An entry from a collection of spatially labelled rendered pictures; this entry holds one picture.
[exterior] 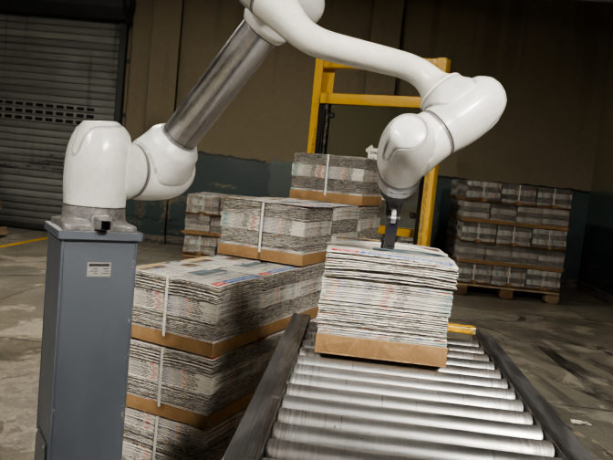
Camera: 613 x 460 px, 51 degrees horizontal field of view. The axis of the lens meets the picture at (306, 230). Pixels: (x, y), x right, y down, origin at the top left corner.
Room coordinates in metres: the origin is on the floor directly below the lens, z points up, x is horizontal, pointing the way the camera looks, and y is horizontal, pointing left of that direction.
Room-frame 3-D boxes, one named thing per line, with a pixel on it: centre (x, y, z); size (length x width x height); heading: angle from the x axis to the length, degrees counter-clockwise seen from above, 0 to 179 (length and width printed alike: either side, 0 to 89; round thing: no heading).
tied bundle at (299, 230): (2.65, 0.12, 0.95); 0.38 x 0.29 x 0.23; 66
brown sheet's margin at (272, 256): (2.65, 0.12, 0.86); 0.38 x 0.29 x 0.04; 66
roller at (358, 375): (1.29, -0.22, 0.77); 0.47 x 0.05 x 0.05; 86
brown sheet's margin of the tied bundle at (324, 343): (1.45, -0.19, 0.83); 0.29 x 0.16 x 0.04; 86
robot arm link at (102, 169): (1.67, 0.54, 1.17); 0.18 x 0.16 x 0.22; 149
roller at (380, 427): (1.03, -0.21, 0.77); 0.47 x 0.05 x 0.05; 86
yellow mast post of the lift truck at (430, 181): (3.44, -0.61, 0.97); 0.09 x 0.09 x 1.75; 65
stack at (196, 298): (2.53, 0.17, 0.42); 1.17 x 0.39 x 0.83; 155
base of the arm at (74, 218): (1.64, 0.54, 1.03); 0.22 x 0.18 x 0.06; 31
